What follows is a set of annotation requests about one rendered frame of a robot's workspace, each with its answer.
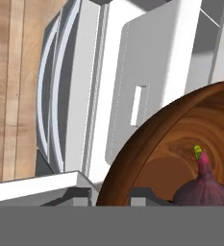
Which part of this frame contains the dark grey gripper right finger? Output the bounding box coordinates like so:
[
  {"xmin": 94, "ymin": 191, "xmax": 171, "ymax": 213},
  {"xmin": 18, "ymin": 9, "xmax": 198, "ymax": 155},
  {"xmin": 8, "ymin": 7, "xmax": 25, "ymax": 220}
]
[{"xmin": 128, "ymin": 186, "xmax": 176, "ymax": 207}]

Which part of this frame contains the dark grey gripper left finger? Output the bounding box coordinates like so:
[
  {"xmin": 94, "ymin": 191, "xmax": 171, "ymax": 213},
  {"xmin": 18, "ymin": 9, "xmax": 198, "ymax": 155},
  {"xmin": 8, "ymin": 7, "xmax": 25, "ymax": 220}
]
[{"xmin": 40, "ymin": 186, "xmax": 94, "ymax": 207}]

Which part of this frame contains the brown wooden bowl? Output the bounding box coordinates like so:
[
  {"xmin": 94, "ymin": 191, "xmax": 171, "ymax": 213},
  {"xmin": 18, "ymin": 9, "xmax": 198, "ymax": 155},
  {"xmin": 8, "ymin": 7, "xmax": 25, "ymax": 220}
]
[{"xmin": 95, "ymin": 79, "xmax": 224, "ymax": 207}]

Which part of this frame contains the purple red onion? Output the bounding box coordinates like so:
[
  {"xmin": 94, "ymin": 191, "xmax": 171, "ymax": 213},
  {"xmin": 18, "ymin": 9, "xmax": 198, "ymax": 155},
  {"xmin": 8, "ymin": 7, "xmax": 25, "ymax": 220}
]
[{"xmin": 172, "ymin": 144, "xmax": 224, "ymax": 207}]

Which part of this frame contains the white fridge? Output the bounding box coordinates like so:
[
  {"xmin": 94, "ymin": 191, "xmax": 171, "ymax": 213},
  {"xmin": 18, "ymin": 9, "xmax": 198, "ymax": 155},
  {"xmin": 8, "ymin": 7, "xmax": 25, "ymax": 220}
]
[{"xmin": 35, "ymin": 0, "xmax": 224, "ymax": 193}]

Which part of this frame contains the grey curved fridge handle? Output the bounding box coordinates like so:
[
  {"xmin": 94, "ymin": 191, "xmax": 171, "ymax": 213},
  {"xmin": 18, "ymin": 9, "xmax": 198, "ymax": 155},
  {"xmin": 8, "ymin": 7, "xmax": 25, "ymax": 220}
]
[
  {"xmin": 36, "ymin": 19, "xmax": 60, "ymax": 161},
  {"xmin": 49, "ymin": 0, "xmax": 83, "ymax": 174}
]

